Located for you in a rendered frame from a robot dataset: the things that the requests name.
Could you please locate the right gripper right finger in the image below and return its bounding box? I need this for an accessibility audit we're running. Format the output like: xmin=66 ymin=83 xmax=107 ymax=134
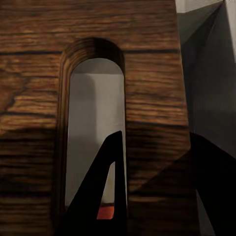
xmin=190 ymin=132 xmax=236 ymax=236

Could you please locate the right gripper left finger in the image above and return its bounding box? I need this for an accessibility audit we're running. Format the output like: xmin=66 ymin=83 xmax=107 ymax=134
xmin=54 ymin=131 xmax=128 ymax=236

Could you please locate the parer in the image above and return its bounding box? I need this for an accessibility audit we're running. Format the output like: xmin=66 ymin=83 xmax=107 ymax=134
xmin=97 ymin=206 xmax=115 ymax=219

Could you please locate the cutting board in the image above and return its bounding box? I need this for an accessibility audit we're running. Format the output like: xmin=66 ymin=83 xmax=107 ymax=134
xmin=0 ymin=0 xmax=201 ymax=236

